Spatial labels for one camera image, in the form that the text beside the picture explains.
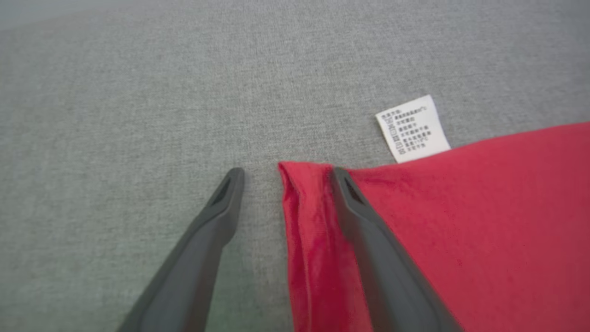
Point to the red shirt white striped trim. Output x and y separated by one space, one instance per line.
484 230

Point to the grey upholstered fabric bench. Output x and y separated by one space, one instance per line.
138 115

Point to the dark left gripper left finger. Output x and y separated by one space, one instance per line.
193 263

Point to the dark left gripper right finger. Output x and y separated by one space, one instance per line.
387 276

